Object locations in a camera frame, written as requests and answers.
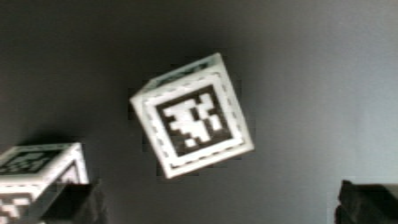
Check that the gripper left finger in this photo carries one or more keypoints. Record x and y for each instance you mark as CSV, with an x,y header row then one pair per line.
x,y
70,205

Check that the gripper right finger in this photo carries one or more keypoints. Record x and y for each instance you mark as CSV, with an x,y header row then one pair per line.
x,y
368,204

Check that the white chair leg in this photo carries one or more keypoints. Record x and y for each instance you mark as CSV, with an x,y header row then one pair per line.
x,y
36,165
190,116

